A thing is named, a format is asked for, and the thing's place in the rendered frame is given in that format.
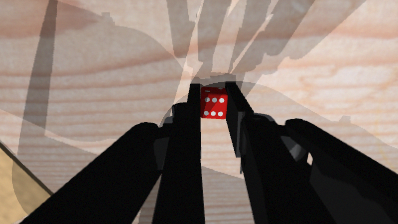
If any red die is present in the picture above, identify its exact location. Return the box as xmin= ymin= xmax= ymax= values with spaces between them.
xmin=200 ymin=87 xmax=228 ymax=119

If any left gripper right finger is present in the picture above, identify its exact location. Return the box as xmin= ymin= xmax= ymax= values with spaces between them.
xmin=225 ymin=82 xmax=398 ymax=224

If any tan square mat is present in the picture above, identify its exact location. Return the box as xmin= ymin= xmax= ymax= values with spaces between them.
xmin=0 ymin=143 xmax=54 ymax=224

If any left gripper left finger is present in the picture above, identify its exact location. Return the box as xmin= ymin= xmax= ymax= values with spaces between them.
xmin=19 ymin=83 xmax=205 ymax=224

